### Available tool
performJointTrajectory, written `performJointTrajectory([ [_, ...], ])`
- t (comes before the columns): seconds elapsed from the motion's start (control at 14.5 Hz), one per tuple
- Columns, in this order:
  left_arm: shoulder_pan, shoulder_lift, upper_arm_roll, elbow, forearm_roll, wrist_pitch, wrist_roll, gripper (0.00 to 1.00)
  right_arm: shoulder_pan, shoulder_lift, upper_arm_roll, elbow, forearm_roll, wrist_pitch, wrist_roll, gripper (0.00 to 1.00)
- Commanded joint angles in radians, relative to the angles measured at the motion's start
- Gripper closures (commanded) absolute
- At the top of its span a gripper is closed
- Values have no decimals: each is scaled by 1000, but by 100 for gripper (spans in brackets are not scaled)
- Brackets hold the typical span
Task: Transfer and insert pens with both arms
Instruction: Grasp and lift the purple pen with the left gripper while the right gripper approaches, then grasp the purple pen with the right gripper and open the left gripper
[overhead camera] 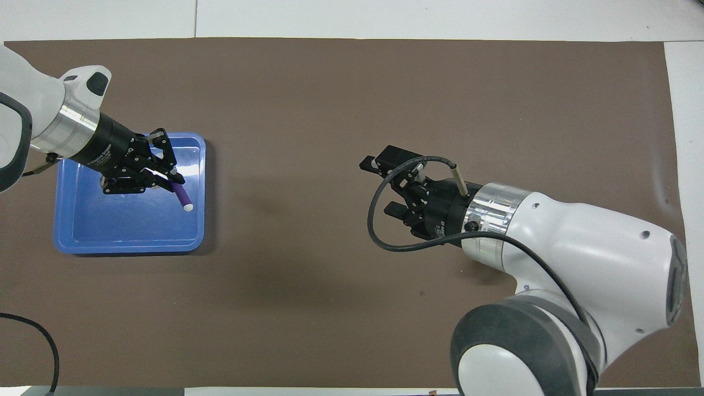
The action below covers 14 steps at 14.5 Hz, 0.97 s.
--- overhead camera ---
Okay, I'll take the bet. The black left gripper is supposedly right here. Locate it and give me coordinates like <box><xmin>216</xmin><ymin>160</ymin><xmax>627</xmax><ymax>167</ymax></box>
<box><xmin>69</xmin><ymin>113</ymin><xmax>185</xmax><ymax>196</ymax></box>

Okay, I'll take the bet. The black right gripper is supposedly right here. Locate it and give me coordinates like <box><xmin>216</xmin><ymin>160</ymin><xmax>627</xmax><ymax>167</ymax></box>
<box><xmin>360</xmin><ymin>145</ymin><xmax>479</xmax><ymax>243</ymax></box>

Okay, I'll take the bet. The purple marker pen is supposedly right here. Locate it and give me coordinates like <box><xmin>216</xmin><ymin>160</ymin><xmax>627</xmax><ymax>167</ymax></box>
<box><xmin>170</xmin><ymin>183</ymin><xmax>194</xmax><ymax>213</ymax></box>

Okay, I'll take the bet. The blue plastic tray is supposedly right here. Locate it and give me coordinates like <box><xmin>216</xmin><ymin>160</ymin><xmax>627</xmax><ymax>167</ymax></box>
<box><xmin>53</xmin><ymin>133</ymin><xmax>206</xmax><ymax>255</ymax></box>

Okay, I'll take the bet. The brown table mat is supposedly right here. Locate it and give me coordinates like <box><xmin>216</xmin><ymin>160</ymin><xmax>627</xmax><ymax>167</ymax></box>
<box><xmin>0</xmin><ymin>37</ymin><xmax>702</xmax><ymax>388</ymax></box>

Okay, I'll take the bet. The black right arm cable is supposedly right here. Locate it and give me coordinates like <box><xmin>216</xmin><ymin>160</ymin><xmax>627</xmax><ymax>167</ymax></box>
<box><xmin>367</xmin><ymin>156</ymin><xmax>597</xmax><ymax>353</ymax></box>

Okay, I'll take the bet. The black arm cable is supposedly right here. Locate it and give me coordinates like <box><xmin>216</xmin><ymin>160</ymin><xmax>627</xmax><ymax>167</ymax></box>
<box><xmin>0</xmin><ymin>154</ymin><xmax>61</xmax><ymax>394</ymax></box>
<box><xmin>367</xmin><ymin>156</ymin><xmax>597</xmax><ymax>353</ymax></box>

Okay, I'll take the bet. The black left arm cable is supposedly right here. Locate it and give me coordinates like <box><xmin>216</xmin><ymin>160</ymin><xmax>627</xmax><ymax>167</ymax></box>
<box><xmin>0</xmin><ymin>154</ymin><xmax>61</xmax><ymax>394</ymax></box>

